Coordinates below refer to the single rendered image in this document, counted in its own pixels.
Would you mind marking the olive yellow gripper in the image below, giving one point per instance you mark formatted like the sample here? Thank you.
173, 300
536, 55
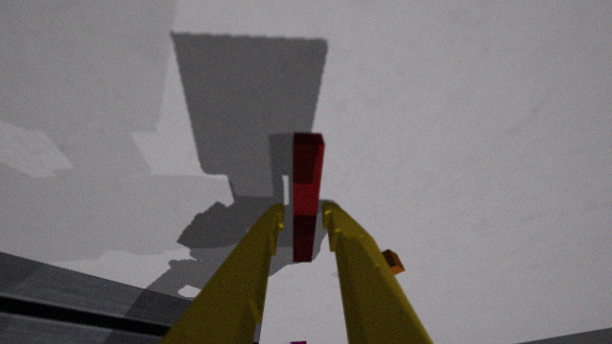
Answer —
226, 310

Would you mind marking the orange-brown rod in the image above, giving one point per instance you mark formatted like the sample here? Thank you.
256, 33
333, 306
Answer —
393, 261

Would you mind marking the dark red rod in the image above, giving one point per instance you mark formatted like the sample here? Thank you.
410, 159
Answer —
308, 153

